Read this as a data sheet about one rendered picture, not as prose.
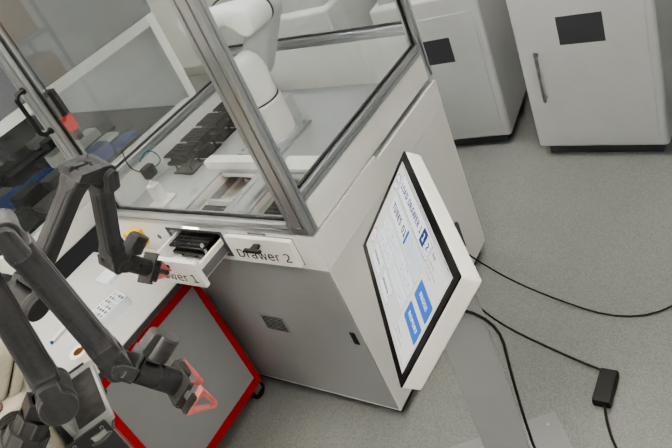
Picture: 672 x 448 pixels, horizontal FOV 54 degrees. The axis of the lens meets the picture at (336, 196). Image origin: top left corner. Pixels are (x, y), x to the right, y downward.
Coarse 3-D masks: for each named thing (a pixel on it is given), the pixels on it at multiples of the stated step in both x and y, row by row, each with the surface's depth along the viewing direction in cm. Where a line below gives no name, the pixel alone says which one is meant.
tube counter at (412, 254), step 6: (402, 228) 158; (408, 228) 155; (402, 234) 158; (408, 234) 154; (402, 240) 157; (408, 240) 153; (408, 246) 153; (414, 246) 149; (408, 252) 152; (414, 252) 149; (408, 258) 151; (414, 258) 148; (414, 264) 147; (420, 264) 144; (414, 270) 146; (420, 270) 143; (414, 276) 146
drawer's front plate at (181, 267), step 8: (160, 256) 225; (168, 264) 223; (176, 264) 220; (184, 264) 217; (192, 264) 214; (176, 272) 224; (184, 272) 221; (192, 272) 218; (200, 272) 217; (168, 280) 231; (176, 280) 228; (192, 280) 222; (200, 280) 219
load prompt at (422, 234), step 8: (400, 184) 166; (408, 184) 161; (400, 192) 165; (408, 192) 160; (408, 200) 159; (408, 208) 158; (416, 208) 153; (408, 216) 156; (416, 216) 152; (416, 224) 151; (424, 224) 147; (416, 232) 150; (424, 232) 146; (424, 240) 145; (432, 240) 141; (424, 248) 144; (424, 256) 143
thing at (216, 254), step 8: (176, 232) 241; (168, 240) 239; (160, 248) 237; (168, 248) 238; (216, 248) 225; (224, 248) 227; (168, 256) 239; (176, 256) 240; (184, 256) 238; (192, 256) 236; (200, 256) 234; (208, 256) 222; (216, 256) 225; (224, 256) 228; (200, 264) 219; (208, 264) 222; (216, 264) 225; (208, 272) 222
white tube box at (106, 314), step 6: (114, 294) 243; (120, 294) 240; (108, 300) 240; (114, 300) 239; (120, 300) 237; (126, 300) 238; (102, 306) 238; (108, 306) 238; (114, 306) 235; (120, 306) 237; (126, 306) 239; (102, 312) 235; (108, 312) 234; (114, 312) 236; (120, 312) 237; (102, 318) 233; (108, 318) 234; (114, 318) 236
